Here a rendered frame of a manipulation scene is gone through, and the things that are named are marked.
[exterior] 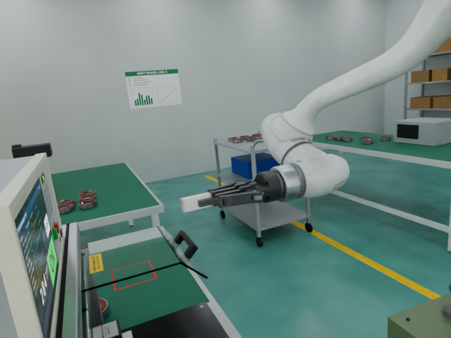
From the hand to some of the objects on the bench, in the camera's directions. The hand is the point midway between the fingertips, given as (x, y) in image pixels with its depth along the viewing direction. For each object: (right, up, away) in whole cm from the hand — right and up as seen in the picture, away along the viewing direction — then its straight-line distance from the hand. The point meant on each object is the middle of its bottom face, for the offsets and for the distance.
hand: (196, 202), depth 73 cm
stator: (-37, -40, +33) cm, 64 cm away
